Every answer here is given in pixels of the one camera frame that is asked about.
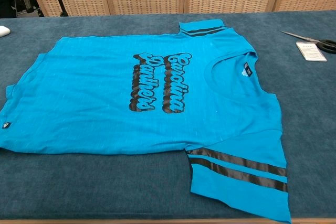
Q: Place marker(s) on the blue Carolina Panthers T-shirt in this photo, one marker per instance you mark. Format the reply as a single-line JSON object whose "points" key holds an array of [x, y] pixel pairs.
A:
{"points": [[105, 90]]}

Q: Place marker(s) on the blue carpet table cover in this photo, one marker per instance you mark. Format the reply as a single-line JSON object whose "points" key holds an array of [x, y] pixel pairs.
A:
{"points": [[105, 182]]}

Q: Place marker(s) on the white card badge holder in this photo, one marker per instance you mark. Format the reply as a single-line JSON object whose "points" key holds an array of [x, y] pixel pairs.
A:
{"points": [[311, 52]]}

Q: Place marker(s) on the white earbuds case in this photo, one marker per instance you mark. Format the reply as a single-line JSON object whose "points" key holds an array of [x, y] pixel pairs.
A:
{"points": [[3, 31]]}

